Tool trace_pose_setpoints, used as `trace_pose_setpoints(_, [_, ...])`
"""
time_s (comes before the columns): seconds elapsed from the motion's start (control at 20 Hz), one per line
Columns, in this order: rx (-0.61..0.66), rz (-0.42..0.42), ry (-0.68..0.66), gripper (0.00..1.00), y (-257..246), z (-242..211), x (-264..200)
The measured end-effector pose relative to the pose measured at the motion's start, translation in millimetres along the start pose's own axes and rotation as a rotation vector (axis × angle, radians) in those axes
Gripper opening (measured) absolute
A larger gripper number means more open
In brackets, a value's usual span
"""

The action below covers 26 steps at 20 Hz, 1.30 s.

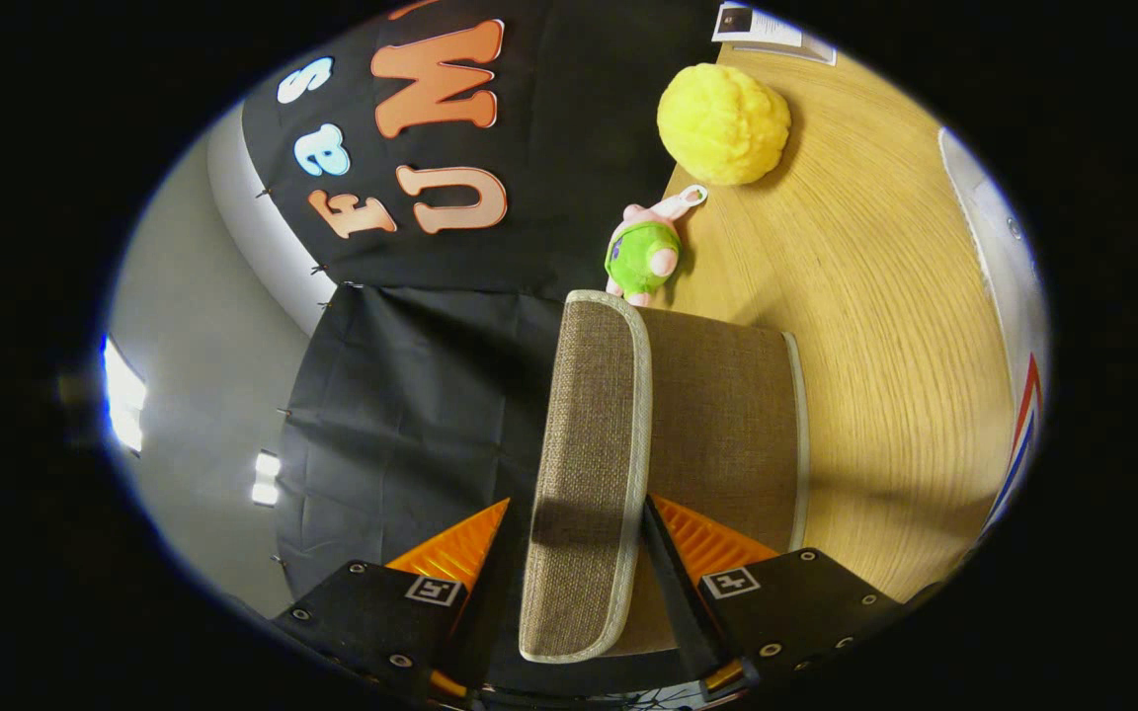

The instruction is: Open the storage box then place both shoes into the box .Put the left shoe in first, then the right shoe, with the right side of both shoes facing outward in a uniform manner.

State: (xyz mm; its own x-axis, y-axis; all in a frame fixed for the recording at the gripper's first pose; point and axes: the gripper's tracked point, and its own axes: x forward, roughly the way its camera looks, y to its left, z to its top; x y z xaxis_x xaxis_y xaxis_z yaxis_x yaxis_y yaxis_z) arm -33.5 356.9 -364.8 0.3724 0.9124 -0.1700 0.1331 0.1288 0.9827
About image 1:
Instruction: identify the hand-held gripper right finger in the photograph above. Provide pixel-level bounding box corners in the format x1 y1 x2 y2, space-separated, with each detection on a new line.
640 494 911 702

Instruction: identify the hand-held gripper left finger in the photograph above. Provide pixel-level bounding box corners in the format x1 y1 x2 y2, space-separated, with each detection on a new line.
273 497 521 704

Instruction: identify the brown fabric storage box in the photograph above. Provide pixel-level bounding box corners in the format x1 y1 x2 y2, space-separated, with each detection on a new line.
518 289 812 665

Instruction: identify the white striped shoe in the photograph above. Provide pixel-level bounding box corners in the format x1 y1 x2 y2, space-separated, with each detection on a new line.
937 126 1046 539

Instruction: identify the black backdrop cloth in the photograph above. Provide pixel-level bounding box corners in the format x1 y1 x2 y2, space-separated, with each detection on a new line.
238 0 728 697

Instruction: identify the small ceiling light panel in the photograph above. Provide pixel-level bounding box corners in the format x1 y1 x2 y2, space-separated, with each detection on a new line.
251 451 282 507

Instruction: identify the green and pink plush toy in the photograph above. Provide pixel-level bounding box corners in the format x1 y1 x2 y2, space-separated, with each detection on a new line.
604 185 709 307

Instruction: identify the large ceiling light panel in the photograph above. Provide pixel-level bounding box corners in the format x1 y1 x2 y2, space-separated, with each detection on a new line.
100 336 148 455

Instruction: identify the yellow plush toy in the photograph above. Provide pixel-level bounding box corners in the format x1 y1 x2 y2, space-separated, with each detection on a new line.
656 62 793 187

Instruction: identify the white book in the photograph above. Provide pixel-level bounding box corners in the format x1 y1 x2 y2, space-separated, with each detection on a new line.
710 2 839 66

